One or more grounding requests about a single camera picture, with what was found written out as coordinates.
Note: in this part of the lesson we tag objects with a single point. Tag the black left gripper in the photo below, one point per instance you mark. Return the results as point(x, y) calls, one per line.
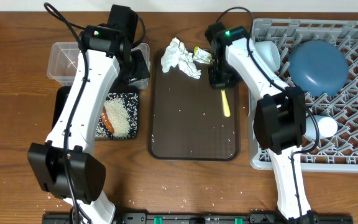
point(138, 68)

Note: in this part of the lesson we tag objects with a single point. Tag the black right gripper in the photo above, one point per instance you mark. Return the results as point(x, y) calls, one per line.
point(221, 78)

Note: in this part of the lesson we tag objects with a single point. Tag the yellow food wrapper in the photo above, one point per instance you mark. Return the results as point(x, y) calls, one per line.
point(202, 56)

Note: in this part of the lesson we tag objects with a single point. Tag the yellow spoon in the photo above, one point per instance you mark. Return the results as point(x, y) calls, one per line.
point(226, 109)

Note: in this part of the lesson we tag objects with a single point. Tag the white paper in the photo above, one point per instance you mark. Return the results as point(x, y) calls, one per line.
point(176, 55)

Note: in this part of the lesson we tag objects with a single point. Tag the light blue rice bowl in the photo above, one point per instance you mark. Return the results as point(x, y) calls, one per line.
point(270, 54)

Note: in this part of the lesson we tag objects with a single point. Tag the large blue plate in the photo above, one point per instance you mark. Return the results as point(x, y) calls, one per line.
point(318, 67)

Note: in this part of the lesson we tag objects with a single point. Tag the light blue cup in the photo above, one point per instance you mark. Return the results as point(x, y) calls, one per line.
point(327, 127)

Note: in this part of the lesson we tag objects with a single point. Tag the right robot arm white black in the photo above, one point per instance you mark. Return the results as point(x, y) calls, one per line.
point(280, 115)

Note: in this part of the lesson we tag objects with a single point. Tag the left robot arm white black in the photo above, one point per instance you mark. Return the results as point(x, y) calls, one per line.
point(64, 165)

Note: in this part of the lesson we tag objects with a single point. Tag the spilled white rice pile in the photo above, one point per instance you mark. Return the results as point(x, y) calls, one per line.
point(120, 116)

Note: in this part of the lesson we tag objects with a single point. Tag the black tray bin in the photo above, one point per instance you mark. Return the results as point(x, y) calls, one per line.
point(129, 93)

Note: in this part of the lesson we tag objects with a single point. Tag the brown serving tray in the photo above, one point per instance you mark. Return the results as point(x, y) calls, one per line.
point(187, 122)

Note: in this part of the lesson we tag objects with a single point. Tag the orange carrot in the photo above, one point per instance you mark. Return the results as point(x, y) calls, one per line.
point(106, 120)

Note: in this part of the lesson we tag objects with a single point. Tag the clear plastic bin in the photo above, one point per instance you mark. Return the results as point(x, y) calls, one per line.
point(63, 63)

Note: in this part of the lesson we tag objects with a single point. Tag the black rail at table edge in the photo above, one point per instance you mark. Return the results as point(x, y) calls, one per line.
point(259, 217)

